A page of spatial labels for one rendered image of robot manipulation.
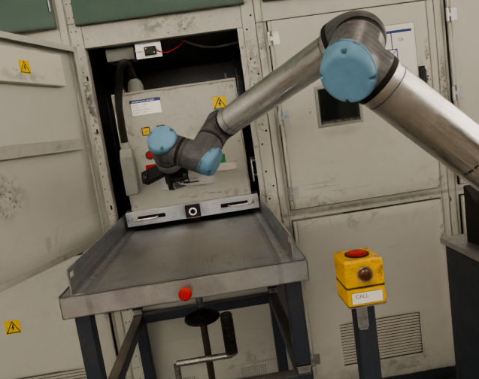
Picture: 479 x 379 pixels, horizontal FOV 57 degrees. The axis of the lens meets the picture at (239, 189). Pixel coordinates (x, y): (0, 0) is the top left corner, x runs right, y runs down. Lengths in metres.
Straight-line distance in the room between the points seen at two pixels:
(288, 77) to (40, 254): 0.96
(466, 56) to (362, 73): 1.13
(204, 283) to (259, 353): 0.89
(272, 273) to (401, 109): 0.49
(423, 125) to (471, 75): 1.04
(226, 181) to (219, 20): 0.62
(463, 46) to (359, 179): 0.65
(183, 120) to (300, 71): 0.76
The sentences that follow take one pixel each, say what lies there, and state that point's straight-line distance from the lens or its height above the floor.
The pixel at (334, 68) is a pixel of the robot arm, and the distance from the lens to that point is 0.93.
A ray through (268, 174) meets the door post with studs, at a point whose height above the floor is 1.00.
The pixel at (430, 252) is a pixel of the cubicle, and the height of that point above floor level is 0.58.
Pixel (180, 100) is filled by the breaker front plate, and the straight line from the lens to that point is 1.80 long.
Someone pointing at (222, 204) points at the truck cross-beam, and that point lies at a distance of 1.80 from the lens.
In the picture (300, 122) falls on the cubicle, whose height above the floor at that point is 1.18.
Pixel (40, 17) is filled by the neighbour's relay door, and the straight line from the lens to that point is 1.88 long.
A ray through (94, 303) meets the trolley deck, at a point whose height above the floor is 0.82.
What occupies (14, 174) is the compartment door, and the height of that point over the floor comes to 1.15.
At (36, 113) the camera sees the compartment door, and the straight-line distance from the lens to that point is 1.63.
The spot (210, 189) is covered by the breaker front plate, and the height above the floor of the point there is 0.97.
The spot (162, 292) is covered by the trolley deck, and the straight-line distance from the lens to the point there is 1.14.
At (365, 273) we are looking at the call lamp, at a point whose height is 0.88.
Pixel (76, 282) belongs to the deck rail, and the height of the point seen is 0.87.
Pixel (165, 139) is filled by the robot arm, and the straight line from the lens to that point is 1.33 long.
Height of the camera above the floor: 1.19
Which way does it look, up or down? 8 degrees down
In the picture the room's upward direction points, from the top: 8 degrees counter-clockwise
